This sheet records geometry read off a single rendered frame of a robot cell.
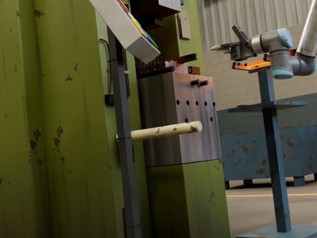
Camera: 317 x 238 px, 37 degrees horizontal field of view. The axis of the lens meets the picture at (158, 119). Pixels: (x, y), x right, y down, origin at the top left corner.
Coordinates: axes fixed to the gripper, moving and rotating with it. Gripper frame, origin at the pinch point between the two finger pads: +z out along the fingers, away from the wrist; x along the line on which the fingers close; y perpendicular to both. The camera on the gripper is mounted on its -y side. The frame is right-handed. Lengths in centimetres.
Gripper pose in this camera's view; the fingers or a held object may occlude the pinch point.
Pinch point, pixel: (217, 50)
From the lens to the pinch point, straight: 237.0
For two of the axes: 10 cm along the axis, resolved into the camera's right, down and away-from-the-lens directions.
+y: 1.0, 9.9, -0.8
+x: 6.0, 0.0, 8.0
